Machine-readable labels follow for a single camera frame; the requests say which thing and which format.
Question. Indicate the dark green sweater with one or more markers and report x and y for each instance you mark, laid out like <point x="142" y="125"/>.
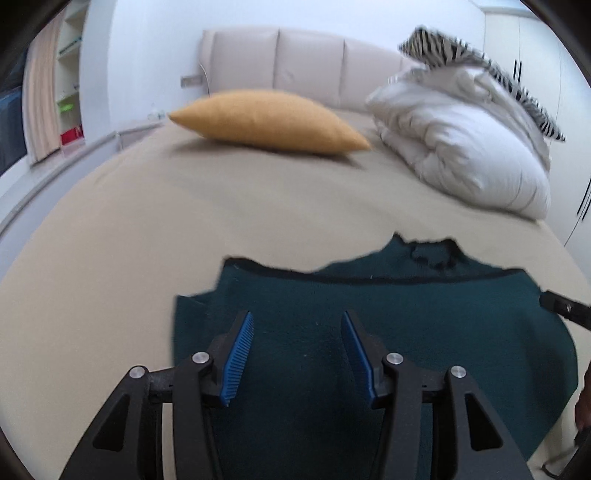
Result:
<point x="438" y="332"/>

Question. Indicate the white wardrobe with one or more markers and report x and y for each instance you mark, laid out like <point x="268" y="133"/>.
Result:
<point x="545" y="83"/>

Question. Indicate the white wall shelf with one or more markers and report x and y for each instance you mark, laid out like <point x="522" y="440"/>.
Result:
<point x="71" y="78"/>

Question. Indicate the white nightstand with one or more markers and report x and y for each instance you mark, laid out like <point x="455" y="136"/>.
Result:
<point x="136" y="136"/>

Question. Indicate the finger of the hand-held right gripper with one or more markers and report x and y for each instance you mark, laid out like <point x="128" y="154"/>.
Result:
<point x="565" y="305"/>

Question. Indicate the grey wall switch panel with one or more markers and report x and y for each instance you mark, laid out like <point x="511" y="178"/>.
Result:
<point x="191" y="81"/>

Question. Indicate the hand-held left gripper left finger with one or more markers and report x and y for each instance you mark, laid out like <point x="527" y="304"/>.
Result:
<point x="238" y="360"/>

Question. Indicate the beige padded headboard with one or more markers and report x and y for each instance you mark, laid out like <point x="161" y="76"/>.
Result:
<point x="304" y="64"/>

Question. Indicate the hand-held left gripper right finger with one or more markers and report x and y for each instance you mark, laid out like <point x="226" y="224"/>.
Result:
<point x="358" y="360"/>

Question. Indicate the white folded duvet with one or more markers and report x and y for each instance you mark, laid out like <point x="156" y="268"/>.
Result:
<point x="466" y="147"/>

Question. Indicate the yellow pillow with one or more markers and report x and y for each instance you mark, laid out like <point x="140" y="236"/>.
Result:
<point x="268" y="120"/>

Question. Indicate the red box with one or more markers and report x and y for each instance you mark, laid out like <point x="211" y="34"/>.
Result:
<point x="71" y="136"/>

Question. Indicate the zebra print pillow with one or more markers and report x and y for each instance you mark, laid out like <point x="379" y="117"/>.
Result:
<point x="443" y="48"/>

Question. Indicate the green plastic item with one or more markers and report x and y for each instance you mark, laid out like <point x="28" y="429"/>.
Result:
<point x="67" y="107"/>

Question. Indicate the beige curtain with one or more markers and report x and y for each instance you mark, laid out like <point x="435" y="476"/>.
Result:
<point x="44" y="92"/>

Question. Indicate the bed with beige sheet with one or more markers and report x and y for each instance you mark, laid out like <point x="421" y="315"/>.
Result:
<point x="115" y="230"/>

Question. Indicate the white window sill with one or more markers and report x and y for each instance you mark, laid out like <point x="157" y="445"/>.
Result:
<point x="51" y="180"/>

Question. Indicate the dark framed window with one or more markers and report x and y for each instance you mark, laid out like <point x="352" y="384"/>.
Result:
<point x="11" y="129"/>

